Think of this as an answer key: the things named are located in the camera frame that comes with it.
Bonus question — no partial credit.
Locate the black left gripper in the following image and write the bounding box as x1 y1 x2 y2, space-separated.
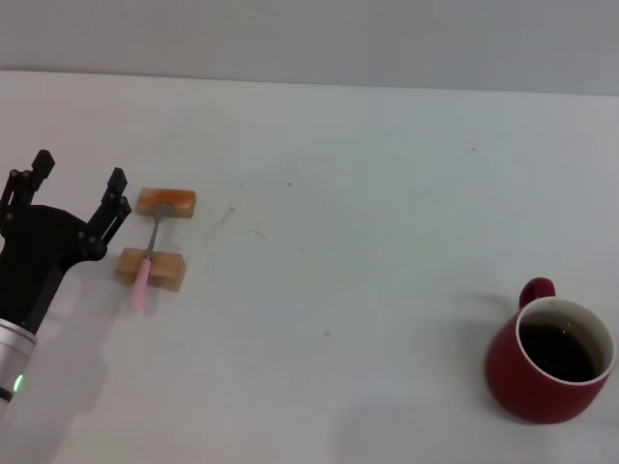
0 149 133 335

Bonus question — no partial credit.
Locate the pink handled metal spoon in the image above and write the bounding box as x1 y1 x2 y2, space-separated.
128 202 176 311

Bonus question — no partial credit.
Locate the red cup with coffee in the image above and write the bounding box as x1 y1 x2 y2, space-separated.
485 276 618 425

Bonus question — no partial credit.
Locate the orange stained wooden block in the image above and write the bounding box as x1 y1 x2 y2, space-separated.
136 187 198 219

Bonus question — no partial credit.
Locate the plain notched wooden block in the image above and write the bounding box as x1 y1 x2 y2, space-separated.
114 246 188 293

